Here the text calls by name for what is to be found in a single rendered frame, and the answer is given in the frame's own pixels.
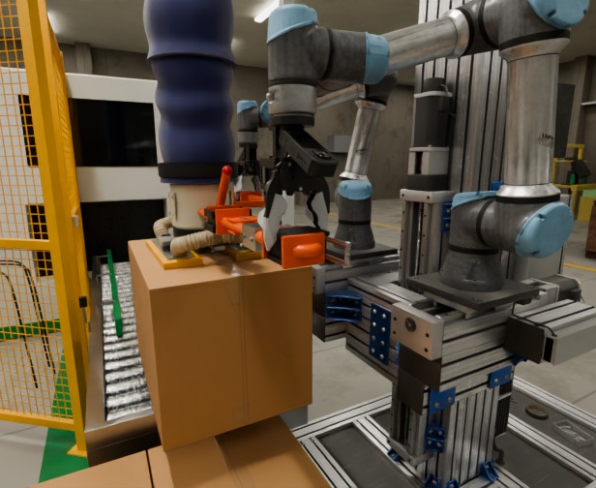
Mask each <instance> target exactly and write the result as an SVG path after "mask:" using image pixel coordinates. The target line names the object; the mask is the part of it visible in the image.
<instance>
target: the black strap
mask: <svg viewBox="0 0 596 488"><path fill-rule="evenodd" d="M224 166H230V167H231V168H232V173H231V176H237V175H240V174H241V169H240V163H237V162H228V163H158V173H159V177H166V178H203V177H222V170H223V167H224Z"/></svg>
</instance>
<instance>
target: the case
mask: <svg viewBox="0 0 596 488"><path fill-rule="evenodd" d="M146 240H151V239H143V240H132V241H128V247H129V257H130V267H131V276H132V286H133V296H134V314H135V324H136V334H137V343H138V349H139V353H140V357H141V361H142V366H143V370H144V374H145V378H146V381H147V385H148V390H149V394H150V398H151V402H152V406H153V410H154V415H155V418H156V422H157V426H158V430H159V434H160V438H161V443H162V447H163V451H164V452H166V451H169V450H171V449H174V448H177V447H180V446H184V445H187V444H190V443H193V442H198V441H201V440H204V439H207V438H210V437H213V436H216V435H218V434H221V433H224V432H227V431H230V430H233V429H236V428H240V427H243V426H246V425H249V424H252V423H255V422H257V421H260V420H263V419H266V418H269V417H272V416H275V415H278V414H281V413H284V412H289V411H293V410H296V409H299V408H302V407H305V406H307V405H310V404H312V403H313V267H312V266H311V265H308V266H301V267H295V268H288V269H282V266H281V265H279V264H277V263H275V262H273V261H271V260H270V259H264V258H258V259H244V260H236V259H233V258H232V257H230V256H229V255H227V254H226V253H224V252H222V251H214V250H212V251H211V252H203V253H199V252H198V251H197V250H196V249H193V250H192V251H194V252H195V253H196V254H197V255H199V256H200V257H201V258H202V259H203V265H199V266H192V267H184V268H176V269H169V270H164V269H163V268H162V266H161V265H160V264H159V262H158V261H157V260H156V258H155V257H154V256H153V254H152V253H151V252H150V250H149V249H148V247H147V246H146Z"/></svg>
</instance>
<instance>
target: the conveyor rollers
mask: <svg viewBox="0 0 596 488"><path fill-rule="evenodd" d="M113 268H114V274H115V280H116V287H117V292H118V298H119V305H120V311H121V317H122V325H123V336H118V337H116V331H115V322H114V314H113V305H112V303H109V304H103V312H104V313H103V316H104V319H103V323H104V326H103V328H104V351H105V354H104V356H105V359H104V361H105V368H104V370H105V371H106V374H105V380H104V381H106V392H105V394H106V396H107V400H106V403H107V405H106V406H105V407H106V408H107V412H108V415H107V420H110V419H114V418H117V417H121V416H125V415H129V414H132V413H136V412H143V411H146V410H150V409H153V406H152V402H151V398H150V394H149V390H148V385H147V381H146V378H145V374H144V370H143V366H142V361H141V357H140V353H139V349H138V343H137V334H136V324H135V314H134V296H133V286H132V276H131V267H130V262H129V261H124V262H115V263H113ZM101 271H102V272H101V274H106V273H109V270H108V263H106V264H102V267H101ZM101 277H102V288H103V289H102V292H103V294H102V297H103V298H102V301H109V300H112V296H111V287H110V279H109V275H107V276H101Z"/></svg>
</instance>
